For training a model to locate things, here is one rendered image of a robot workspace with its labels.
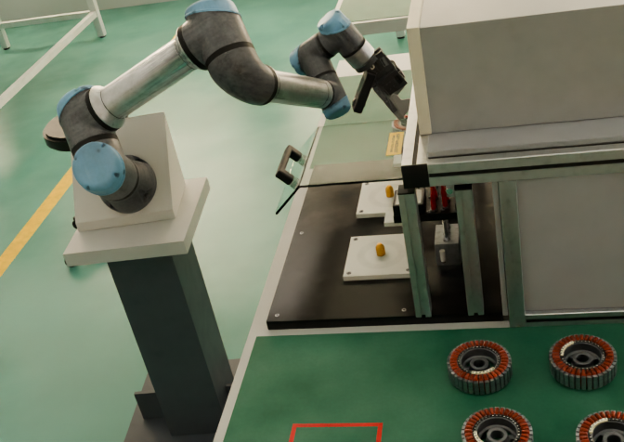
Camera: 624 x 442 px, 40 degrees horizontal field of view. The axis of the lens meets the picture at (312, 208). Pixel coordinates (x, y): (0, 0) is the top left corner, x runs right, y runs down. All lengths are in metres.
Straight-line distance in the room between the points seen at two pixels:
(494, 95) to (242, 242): 2.09
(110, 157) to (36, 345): 1.39
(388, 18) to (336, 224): 1.44
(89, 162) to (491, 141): 0.98
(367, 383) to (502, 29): 0.67
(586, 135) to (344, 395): 0.62
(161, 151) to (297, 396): 0.90
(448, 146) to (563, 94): 0.21
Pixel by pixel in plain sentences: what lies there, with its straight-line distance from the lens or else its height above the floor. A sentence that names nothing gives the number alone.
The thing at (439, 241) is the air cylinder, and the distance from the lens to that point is 1.79.
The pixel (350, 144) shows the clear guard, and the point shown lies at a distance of 1.69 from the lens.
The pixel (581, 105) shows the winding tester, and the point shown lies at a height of 1.14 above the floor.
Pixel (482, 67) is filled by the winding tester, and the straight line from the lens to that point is 1.51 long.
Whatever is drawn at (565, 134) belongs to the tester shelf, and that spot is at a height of 1.11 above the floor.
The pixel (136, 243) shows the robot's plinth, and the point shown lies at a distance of 2.18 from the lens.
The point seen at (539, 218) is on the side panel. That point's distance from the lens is 1.55.
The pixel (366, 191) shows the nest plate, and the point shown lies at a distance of 2.08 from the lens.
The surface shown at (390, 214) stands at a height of 0.88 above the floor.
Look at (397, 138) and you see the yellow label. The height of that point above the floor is 1.07.
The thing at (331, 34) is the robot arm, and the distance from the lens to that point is 2.21.
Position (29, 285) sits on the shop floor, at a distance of 3.68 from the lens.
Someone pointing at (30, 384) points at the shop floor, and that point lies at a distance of 3.14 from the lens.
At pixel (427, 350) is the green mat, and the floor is 0.75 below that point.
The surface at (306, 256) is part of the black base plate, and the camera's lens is 1.91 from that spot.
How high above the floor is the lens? 1.83
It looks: 31 degrees down
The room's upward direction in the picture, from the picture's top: 12 degrees counter-clockwise
